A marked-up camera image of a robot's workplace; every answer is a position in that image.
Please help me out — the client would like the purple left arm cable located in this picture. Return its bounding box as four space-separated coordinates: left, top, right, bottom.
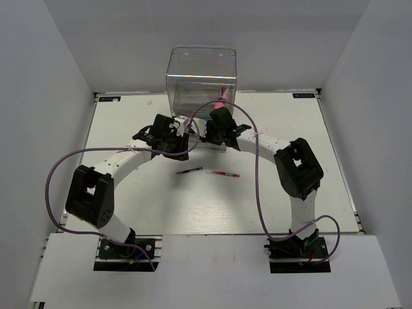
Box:
44 111 201 271

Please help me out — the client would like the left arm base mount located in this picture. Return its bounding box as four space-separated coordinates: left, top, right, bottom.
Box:
93 236 162 272

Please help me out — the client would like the clear organizer top lid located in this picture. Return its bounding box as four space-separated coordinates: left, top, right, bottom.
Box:
165 45 238 93

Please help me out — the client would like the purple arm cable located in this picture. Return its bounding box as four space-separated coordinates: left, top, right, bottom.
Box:
44 111 201 271
191 101 341 265

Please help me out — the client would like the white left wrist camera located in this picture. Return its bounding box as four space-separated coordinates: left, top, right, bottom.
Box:
173 116 191 136

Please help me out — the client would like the left corner blue label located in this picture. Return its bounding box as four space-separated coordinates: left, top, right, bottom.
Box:
98 96 121 102

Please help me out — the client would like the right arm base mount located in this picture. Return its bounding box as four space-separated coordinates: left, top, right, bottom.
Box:
263 237 331 274

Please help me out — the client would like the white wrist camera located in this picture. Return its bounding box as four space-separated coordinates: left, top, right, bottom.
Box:
197 118 207 138
173 116 191 136

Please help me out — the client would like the right corner blue label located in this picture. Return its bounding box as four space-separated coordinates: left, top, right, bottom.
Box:
292 93 315 98

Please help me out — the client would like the clear acrylic drawer organizer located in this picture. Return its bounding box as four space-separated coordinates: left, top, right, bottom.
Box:
165 46 238 152

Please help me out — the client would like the purple pen refill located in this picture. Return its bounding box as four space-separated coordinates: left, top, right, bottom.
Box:
176 167 203 174

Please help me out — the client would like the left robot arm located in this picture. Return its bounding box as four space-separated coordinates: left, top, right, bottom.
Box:
65 114 193 257

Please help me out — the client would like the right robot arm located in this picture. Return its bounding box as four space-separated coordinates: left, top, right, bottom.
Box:
202 103 324 257

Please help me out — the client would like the pink glue stick tube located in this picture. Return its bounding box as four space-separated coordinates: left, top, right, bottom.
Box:
214 86 230 109

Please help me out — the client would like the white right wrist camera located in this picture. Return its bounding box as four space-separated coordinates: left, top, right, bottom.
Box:
197 118 207 138

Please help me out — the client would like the red clear pen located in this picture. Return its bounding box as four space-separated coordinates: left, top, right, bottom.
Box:
206 170 240 178

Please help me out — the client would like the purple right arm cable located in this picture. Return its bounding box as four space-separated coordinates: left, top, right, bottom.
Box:
191 101 341 265

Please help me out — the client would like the corner blue label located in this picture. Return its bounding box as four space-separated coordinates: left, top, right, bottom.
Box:
98 96 121 102
292 93 315 98

